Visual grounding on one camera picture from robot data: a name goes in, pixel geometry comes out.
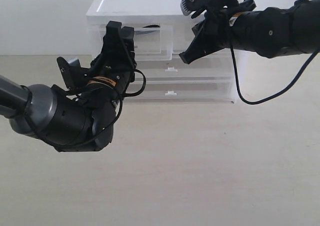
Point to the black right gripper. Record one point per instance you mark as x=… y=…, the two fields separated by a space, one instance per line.
x=214 y=32

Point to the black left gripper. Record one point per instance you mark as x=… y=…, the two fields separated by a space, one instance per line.
x=111 y=72

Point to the yellow keychain with black strap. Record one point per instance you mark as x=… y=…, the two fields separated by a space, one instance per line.
x=148 y=29

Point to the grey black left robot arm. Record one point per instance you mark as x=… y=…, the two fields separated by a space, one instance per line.
x=81 y=116

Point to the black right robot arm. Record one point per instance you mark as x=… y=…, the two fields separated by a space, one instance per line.
x=270 y=33

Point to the clear middle wide drawer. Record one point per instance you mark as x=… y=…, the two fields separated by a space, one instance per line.
x=206 y=67

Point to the clear wide drawer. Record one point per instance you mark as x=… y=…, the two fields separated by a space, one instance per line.
x=218 y=91
x=206 y=67

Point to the clear bottom wide drawer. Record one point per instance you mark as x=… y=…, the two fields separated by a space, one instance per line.
x=218 y=91

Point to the white translucent drawer cabinet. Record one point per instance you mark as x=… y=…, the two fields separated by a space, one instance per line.
x=152 y=12

